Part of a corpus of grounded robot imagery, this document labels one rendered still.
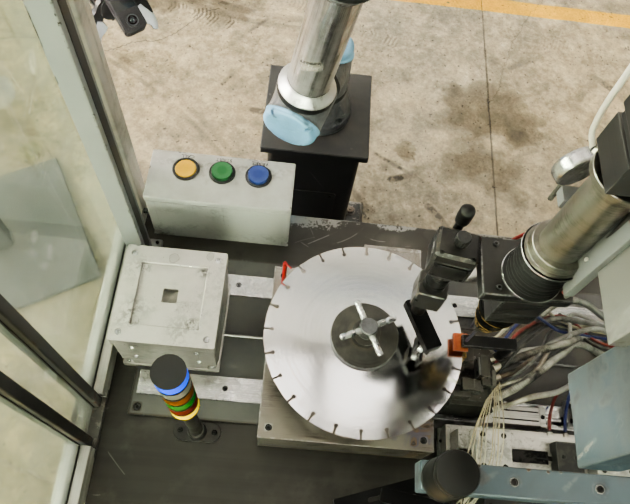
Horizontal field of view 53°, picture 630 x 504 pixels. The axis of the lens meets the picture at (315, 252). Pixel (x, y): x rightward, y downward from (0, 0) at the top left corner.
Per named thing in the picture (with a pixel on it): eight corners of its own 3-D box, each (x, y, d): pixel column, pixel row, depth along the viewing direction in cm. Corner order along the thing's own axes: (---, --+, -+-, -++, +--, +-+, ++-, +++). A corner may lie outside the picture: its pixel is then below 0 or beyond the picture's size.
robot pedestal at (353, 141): (248, 193, 223) (243, 37, 156) (359, 204, 225) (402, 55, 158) (234, 297, 206) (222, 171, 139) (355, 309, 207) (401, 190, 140)
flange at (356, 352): (316, 335, 103) (317, 330, 100) (362, 292, 107) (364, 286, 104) (366, 384, 100) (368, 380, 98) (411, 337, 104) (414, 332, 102)
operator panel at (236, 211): (154, 233, 131) (142, 196, 117) (163, 189, 136) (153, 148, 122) (287, 246, 132) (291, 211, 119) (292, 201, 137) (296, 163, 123)
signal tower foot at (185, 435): (172, 439, 113) (170, 437, 111) (175, 420, 115) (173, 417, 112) (219, 443, 113) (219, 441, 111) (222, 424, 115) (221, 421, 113)
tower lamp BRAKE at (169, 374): (150, 393, 79) (146, 388, 76) (156, 359, 81) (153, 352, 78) (186, 397, 79) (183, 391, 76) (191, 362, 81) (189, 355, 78)
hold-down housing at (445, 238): (404, 308, 93) (439, 248, 75) (409, 280, 95) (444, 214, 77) (440, 317, 93) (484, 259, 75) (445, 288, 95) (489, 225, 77)
